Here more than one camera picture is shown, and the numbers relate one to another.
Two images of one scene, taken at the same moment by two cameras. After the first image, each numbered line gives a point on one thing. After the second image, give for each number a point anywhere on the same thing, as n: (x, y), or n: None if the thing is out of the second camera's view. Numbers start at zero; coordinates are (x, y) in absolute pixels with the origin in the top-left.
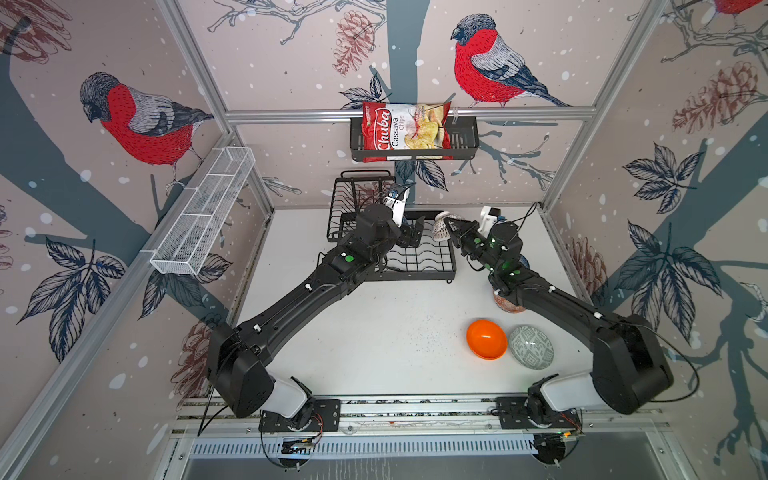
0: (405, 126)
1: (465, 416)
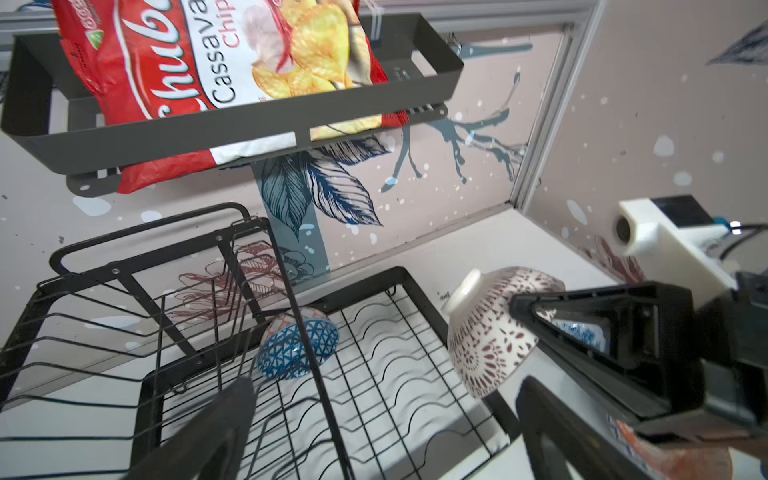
0: (148, 58)
1: None
